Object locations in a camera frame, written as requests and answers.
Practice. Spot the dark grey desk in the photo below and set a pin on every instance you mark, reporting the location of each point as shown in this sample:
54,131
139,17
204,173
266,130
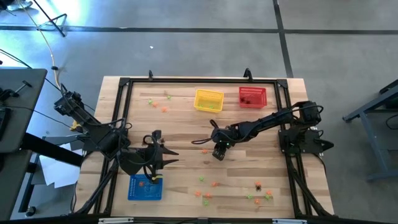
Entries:
31,93

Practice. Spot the yellow paper tag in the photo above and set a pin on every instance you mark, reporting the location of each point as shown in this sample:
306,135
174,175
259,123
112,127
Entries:
157,178

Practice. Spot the black tripod stand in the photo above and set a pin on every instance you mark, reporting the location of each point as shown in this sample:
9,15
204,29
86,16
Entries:
63,33

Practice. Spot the red plastic basket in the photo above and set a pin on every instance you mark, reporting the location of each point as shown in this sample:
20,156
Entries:
258,93

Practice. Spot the black caster wheel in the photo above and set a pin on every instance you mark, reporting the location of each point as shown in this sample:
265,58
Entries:
30,211

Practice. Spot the yellow plastic basket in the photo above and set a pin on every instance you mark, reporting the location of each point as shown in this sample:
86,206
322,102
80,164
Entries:
208,96

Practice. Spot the black aluminium table frame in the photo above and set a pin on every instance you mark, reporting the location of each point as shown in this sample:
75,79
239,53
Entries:
202,80

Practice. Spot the grey metal table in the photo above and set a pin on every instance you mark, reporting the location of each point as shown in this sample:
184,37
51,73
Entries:
376,149

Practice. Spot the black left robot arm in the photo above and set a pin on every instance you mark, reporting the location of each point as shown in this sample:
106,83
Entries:
99,137

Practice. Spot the blue plastic basket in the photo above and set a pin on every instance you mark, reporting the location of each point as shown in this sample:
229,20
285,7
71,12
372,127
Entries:
149,193

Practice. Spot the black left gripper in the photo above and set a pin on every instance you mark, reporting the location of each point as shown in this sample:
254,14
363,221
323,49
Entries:
154,158

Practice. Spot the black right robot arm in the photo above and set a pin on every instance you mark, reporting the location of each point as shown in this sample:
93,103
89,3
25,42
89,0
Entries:
267,121

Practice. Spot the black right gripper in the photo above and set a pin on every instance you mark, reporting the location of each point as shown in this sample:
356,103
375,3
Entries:
224,136

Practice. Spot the white paper sheets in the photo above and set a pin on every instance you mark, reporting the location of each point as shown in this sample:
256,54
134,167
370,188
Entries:
59,174

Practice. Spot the white label strip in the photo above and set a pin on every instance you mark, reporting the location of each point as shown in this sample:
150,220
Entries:
115,220
289,221

